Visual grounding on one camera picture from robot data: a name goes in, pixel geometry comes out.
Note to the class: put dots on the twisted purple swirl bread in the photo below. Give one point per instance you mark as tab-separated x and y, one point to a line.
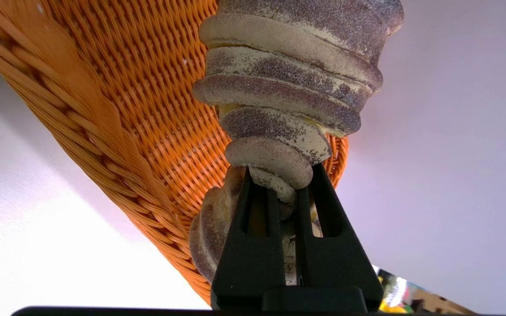
288	87

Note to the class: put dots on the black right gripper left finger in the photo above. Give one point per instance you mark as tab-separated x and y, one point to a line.
248	259

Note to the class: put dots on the orange wicker basket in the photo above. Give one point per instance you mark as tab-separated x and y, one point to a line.
139	109

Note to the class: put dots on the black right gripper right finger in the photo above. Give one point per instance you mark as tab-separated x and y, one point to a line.
336	259

